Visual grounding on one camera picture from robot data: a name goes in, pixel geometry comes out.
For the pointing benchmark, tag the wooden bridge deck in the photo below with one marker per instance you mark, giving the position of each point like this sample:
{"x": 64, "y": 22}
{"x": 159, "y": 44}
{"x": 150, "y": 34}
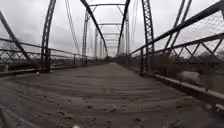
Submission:
{"x": 106, "y": 93}

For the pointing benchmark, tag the robot's own part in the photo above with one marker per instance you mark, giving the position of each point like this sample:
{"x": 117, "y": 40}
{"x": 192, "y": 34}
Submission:
{"x": 76, "y": 126}

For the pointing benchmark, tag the steel bridge truss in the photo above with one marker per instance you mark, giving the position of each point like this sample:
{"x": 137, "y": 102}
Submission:
{"x": 46, "y": 33}

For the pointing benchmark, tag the metal bridge railing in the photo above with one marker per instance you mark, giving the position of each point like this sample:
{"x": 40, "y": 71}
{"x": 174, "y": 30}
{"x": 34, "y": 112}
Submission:
{"x": 186, "y": 23}
{"x": 20, "y": 51}

